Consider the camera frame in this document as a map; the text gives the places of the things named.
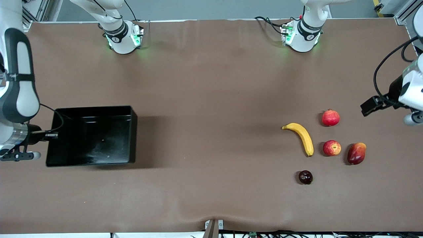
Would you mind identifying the red yellow mango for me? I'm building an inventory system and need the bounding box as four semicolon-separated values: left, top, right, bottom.
347;142;367;165

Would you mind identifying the brown table mat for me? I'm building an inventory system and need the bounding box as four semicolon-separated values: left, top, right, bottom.
0;18;423;234

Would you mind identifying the table edge clamp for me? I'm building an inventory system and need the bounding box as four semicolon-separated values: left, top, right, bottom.
204;219;224;238

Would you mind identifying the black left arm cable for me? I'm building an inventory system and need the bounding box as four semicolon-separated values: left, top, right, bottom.
373;36;423;108

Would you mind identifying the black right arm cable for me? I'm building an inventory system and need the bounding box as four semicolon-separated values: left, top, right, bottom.
39;103;64;133

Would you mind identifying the red pomegranate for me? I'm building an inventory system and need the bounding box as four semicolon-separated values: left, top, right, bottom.
322;109;340;127

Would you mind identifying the red yellow apple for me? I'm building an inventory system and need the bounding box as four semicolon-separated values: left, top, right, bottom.
323;140;342;157

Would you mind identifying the yellow banana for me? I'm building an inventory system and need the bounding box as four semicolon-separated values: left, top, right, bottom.
282;123;314;157

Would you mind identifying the black right base cable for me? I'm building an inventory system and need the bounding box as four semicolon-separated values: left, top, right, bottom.
123;0;137;22

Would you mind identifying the black plastic box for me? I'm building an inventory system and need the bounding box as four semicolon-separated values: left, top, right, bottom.
45;105;138;167

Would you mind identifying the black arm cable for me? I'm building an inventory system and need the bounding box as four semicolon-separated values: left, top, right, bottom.
373;36;423;108
39;103;64;133

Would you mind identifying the black base cable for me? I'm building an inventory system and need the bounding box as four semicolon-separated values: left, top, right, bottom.
123;0;137;22
254;16;285;36

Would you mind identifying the black left base cable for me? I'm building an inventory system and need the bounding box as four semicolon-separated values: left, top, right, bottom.
254;16;285;36

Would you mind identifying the dark purple mangosteen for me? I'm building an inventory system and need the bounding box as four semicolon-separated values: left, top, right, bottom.
298;170;313;185

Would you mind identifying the aluminium frame profile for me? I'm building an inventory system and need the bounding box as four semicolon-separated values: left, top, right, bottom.
373;0;423;25
21;0;63;23

